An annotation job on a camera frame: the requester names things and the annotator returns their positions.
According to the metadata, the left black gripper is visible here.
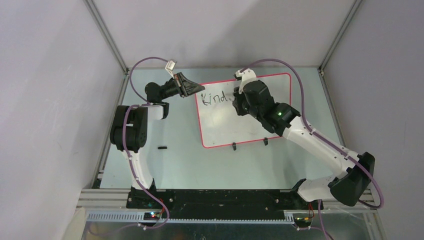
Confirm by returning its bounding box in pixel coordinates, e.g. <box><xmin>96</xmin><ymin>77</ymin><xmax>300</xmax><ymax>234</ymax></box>
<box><xmin>160</xmin><ymin>72</ymin><xmax>205</xmax><ymax>101</ymax></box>

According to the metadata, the pink framed whiteboard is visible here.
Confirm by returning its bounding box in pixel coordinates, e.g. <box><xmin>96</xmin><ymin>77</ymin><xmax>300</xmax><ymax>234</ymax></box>
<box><xmin>195</xmin><ymin>79</ymin><xmax>279</xmax><ymax>149</ymax></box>

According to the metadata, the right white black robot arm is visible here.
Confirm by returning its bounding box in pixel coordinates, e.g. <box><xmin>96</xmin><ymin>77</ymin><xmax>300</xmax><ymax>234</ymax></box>
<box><xmin>232</xmin><ymin>80</ymin><xmax>375</xmax><ymax>209</ymax></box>

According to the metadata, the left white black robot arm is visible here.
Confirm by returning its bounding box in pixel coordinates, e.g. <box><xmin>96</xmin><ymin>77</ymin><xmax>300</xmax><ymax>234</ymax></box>
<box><xmin>109</xmin><ymin>72</ymin><xmax>206</xmax><ymax>208</ymax></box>

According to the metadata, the right circuit board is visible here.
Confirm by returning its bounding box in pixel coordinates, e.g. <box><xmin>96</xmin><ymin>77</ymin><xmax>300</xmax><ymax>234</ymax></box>
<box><xmin>294</xmin><ymin>217</ymin><xmax>313</xmax><ymax>229</ymax></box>

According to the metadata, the circuit board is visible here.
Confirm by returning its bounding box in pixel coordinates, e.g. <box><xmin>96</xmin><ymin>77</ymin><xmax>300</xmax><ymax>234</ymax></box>
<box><xmin>143</xmin><ymin>211</ymin><xmax>162</xmax><ymax>221</ymax></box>
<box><xmin>294</xmin><ymin>217</ymin><xmax>313</xmax><ymax>229</ymax></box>

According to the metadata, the left circuit board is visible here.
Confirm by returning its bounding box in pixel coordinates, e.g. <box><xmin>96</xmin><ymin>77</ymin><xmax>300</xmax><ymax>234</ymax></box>
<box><xmin>143</xmin><ymin>211</ymin><xmax>162</xmax><ymax>221</ymax></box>

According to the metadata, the white object at corner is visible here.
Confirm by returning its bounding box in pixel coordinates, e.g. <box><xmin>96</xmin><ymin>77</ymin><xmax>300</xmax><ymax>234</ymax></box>
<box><xmin>62</xmin><ymin>207</ymin><xmax>87</xmax><ymax>240</ymax></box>

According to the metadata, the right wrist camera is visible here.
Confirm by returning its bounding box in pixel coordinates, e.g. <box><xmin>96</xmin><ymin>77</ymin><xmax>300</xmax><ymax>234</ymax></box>
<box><xmin>234</xmin><ymin>68</ymin><xmax>257</xmax><ymax>95</ymax></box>

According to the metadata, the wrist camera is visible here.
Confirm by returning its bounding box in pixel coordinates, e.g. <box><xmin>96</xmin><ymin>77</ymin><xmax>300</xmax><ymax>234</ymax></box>
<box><xmin>165</xmin><ymin>59</ymin><xmax>177</xmax><ymax>77</ymax></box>
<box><xmin>234</xmin><ymin>68</ymin><xmax>257</xmax><ymax>95</ymax></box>

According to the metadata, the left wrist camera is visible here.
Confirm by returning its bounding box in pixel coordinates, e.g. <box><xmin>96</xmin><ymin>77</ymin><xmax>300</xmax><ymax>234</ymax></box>
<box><xmin>165</xmin><ymin>59</ymin><xmax>177</xmax><ymax>77</ymax></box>

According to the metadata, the wire whiteboard stand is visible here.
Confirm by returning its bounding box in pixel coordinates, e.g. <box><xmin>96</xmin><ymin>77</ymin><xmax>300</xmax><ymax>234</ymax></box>
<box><xmin>231</xmin><ymin>137</ymin><xmax>269</xmax><ymax>151</ymax></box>

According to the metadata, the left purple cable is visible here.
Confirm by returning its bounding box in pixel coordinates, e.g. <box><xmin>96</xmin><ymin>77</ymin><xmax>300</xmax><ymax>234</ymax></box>
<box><xmin>121</xmin><ymin>56</ymin><xmax>170</xmax><ymax>240</ymax></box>

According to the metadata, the purple cable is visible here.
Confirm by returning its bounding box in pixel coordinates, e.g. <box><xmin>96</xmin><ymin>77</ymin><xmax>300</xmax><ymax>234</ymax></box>
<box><xmin>121</xmin><ymin>56</ymin><xmax>170</xmax><ymax>240</ymax></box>
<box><xmin>239</xmin><ymin>58</ymin><xmax>386</xmax><ymax>240</ymax></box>

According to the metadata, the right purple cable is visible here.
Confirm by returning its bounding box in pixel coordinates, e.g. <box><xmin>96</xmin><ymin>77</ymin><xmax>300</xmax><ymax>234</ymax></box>
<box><xmin>239</xmin><ymin>58</ymin><xmax>386</xmax><ymax>240</ymax></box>

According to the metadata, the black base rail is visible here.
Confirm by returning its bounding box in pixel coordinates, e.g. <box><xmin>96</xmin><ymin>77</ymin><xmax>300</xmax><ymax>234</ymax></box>
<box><xmin>126</xmin><ymin>188</ymin><xmax>323</xmax><ymax>220</ymax></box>

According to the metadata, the aluminium frame profile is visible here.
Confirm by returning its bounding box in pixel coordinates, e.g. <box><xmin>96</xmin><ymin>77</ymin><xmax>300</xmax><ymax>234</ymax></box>
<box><xmin>76</xmin><ymin>188</ymin><xmax>130</xmax><ymax>211</ymax></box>

